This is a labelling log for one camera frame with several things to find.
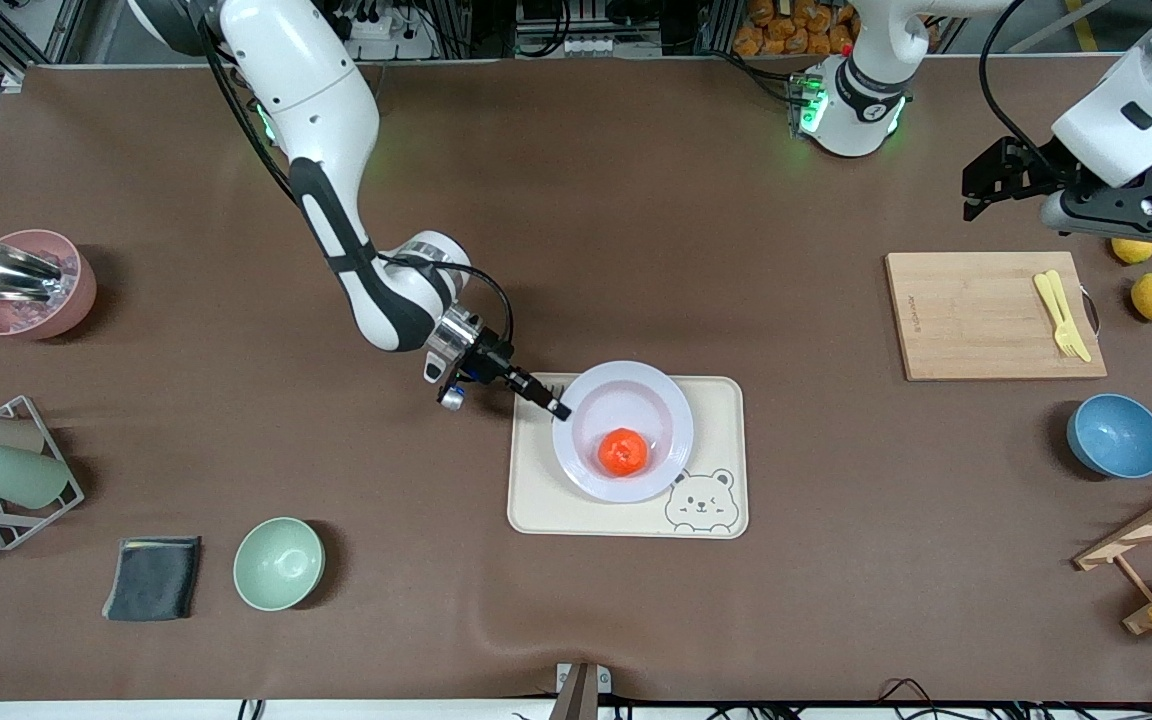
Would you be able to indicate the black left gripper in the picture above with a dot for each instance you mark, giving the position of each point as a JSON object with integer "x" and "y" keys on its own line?
{"x": 1018, "y": 170}

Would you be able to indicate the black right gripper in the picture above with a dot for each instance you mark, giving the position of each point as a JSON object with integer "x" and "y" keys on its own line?
{"x": 492, "y": 363}

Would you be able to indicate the lavender round plate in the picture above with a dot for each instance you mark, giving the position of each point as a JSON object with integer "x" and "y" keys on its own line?
{"x": 626, "y": 395}

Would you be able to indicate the orange mandarin fruit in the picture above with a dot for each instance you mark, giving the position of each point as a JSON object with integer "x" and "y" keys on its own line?
{"x": 623, "y": 452}

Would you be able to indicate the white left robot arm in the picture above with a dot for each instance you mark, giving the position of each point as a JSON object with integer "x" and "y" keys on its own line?
{"x": 856, "y": 110}

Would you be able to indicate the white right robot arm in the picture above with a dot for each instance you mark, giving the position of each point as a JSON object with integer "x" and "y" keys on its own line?
{"x": 316, "y": 100}

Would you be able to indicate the cream tray with bear print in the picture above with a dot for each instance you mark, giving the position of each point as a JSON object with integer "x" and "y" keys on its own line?
{"x": 536, "y": 505}

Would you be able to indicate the yellow plastic fork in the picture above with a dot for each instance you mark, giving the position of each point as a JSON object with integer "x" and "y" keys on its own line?
{"x": 1043, "y": 288}

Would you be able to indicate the yellow plastic knife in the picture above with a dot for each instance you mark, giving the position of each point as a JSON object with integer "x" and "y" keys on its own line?
{"x": 1057, "y": 285}

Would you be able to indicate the wooden cutting board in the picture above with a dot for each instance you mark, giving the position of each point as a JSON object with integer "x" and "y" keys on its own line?
{"x": 986, "y": 330}

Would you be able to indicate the pile of orange-brown toy food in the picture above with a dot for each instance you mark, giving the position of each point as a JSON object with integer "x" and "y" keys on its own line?
{"x": 786, "y": 30}

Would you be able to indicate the blue bowl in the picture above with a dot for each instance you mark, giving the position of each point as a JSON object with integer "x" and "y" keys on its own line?
{"x": 1116, "y": 436}

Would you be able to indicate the light green bowl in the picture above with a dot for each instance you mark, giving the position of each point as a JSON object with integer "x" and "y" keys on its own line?
{"x": 278, "y": 563}

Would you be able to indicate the wooden mug rack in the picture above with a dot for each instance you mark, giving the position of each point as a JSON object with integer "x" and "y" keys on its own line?
{"x": 1136, "y": 535}

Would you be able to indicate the white power strip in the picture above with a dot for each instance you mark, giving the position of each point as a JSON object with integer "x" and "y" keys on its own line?
{"x": 381, "y": 30}

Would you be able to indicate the dark grey folded cloth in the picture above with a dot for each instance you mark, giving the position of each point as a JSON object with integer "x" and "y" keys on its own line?
{"x": 152, "y": 578}

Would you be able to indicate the pink bowl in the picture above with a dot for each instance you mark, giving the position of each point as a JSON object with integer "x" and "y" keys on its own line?
{"x": 36, "y": 320}

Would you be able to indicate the mint green cup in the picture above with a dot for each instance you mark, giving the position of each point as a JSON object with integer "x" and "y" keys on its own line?
{"x": 16, "y": 475}

